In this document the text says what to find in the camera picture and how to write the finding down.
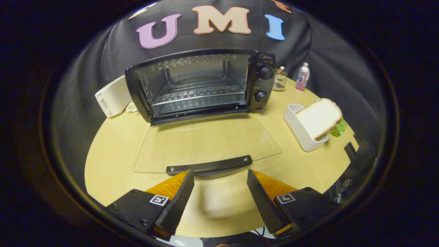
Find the black toaster oven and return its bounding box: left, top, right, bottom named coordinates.
left=124, top=48, right=282, bottom=179

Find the small glass jar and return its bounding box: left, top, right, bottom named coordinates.
left=273, top=66, right=288, bottom=91

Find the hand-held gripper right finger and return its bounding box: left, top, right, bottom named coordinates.
left=247, top=169, right=338, bottom=239

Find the white rectangular plastic tray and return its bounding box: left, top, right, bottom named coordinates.
left=284, top=104, right=329, bottom=152

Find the white pop-up toaster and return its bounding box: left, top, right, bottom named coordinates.
left=95, top=75, right=132, bottom=118

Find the bread and lettuce sandwich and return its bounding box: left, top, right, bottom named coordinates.
left=295, top=98, right=347, bottom=141

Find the pink and white spray bottle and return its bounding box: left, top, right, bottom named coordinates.
left=295, top=62, right=310, bottom=92

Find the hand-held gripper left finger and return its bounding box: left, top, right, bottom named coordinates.
left=105, top=169, right=195, bottom=241

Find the black backdrop cloth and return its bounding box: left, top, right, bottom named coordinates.
left=51, top=0, right=388, bottom=196

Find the black table edge bracket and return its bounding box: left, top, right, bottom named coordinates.
left=344, top=132, right=362, bottom=162

